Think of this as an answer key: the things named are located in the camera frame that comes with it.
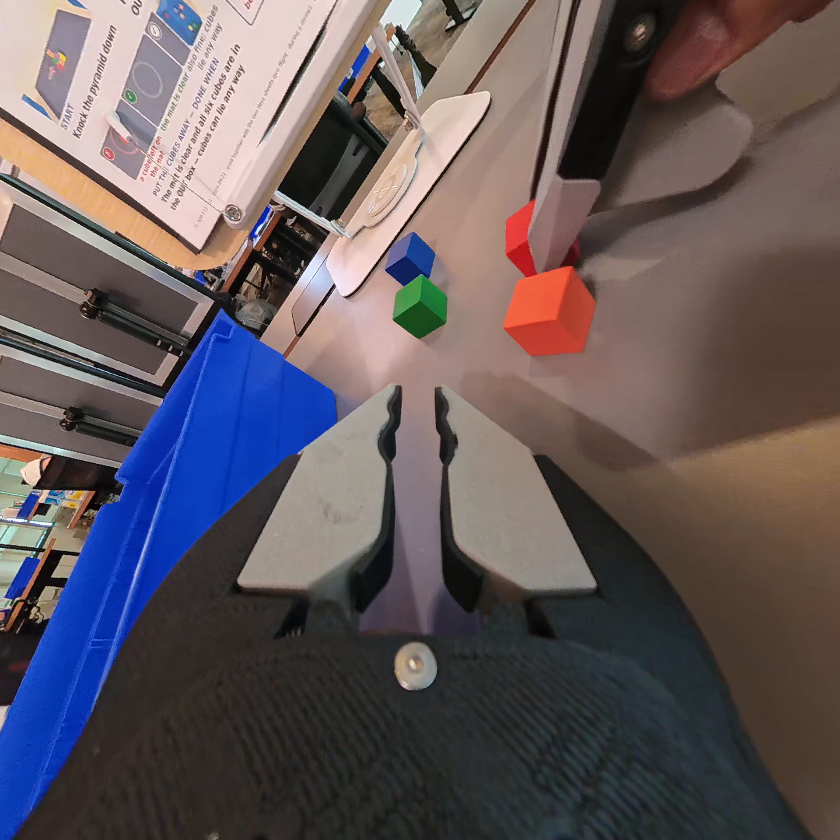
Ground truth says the black office chair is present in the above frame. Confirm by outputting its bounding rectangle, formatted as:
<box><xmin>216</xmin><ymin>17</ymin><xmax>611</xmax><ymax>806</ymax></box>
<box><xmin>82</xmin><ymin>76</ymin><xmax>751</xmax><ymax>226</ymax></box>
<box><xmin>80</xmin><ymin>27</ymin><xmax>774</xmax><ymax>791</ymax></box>
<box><xmin>279</xmin><ymin>92</ymin><xmax>389</xmax><ymax>206</ymax></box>

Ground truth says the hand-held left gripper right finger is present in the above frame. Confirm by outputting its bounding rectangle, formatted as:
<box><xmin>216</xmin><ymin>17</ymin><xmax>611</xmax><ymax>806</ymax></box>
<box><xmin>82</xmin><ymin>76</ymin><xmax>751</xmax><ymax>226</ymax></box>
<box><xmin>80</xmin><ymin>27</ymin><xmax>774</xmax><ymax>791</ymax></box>
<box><xmin>434</xmin><ymin>385</ymin><xmax>598</xmax><ymax>611</ymax></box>

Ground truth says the blue plastic bin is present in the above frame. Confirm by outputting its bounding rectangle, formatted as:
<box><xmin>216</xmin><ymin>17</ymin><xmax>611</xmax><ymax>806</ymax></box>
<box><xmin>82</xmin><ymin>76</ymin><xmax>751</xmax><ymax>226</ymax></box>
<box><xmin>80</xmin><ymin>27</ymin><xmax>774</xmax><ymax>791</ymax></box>
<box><xmin>0</xmin><ymin>308</ymin><xmax>340</xmax><ymax>824</ymax></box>

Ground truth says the blue wooden cube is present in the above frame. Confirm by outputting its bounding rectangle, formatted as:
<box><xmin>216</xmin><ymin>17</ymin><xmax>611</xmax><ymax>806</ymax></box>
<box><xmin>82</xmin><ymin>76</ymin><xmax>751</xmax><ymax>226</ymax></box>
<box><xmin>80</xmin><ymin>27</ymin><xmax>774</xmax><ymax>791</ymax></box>
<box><xmin>385</xmin><ymin>231</ymin><xmax>437</xmax><ymax>286</ymax></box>

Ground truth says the orange wooden cube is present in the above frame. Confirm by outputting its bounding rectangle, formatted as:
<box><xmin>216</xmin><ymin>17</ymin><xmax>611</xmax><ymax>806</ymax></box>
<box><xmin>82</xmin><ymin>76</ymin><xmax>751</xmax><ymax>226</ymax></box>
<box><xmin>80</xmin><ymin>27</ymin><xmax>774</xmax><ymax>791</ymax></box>
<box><xmin>503</xmin><ymin>266</ymin><xmax>597</xmax><ymax>357</ymax></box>

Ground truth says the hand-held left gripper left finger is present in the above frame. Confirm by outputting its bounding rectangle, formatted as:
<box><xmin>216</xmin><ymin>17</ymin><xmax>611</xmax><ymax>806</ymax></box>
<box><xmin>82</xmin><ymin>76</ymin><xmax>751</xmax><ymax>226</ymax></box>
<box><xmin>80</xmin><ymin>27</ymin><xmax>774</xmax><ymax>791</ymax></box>
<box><xmin>236</xmin><ymin>384</ymin><xmax>403</xmax><ymax>613</ymax></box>

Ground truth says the printed instruction sheet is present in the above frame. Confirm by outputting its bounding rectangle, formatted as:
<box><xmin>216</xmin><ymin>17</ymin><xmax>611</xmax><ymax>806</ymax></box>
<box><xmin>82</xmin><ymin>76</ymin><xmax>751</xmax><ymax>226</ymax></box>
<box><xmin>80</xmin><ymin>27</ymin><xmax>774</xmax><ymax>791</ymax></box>
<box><xmin>0</xmin><ymin>0</ymin><xmax>342</xmax><ymax>253</ymax></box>

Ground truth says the green wooden cube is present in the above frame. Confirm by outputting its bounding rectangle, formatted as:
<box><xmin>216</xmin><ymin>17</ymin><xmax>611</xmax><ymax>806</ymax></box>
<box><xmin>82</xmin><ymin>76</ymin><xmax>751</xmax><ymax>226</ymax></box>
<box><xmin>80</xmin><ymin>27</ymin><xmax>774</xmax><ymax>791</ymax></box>
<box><xmin>392</xmin><ymin>274</ymin><xmax>448</xmax><ymax>340</ymax></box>

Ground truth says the person's right hand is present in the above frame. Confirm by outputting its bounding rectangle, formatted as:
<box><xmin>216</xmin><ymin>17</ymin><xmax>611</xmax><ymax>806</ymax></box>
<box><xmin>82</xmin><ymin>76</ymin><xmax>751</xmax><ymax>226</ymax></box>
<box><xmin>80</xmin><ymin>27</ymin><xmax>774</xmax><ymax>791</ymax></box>
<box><xmin>643</xmin><ymin>0</ymin><xmax>818</xmax><ymax>101</ymax></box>

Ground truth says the white document stand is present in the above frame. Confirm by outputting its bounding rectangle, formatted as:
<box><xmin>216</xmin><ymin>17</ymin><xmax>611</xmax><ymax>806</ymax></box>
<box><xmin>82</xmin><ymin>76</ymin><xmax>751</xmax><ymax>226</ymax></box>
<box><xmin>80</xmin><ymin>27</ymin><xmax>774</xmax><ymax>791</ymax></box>
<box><xmin>0</xmin><ymin>0</ymin><xmax>493</xmax><ymax>299</ymax></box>

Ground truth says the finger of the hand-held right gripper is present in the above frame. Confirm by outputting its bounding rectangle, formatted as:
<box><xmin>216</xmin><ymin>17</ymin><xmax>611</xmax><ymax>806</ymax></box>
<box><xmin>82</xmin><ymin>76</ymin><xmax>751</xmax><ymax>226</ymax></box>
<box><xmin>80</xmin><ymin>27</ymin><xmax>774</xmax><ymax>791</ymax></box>
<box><xmin>529</xmin><ymin>0</ymin><xmax>648</xmax><ymax>274</ymax></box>

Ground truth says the red wooden cube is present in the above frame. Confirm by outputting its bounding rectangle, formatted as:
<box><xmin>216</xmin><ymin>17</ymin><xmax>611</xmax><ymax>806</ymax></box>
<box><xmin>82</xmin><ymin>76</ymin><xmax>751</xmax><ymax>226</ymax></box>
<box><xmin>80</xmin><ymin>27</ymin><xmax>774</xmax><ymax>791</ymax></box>
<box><xmin>505</xmin><ymin>200</ymin><xmax>582</xmax><ymax>277</ymax></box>

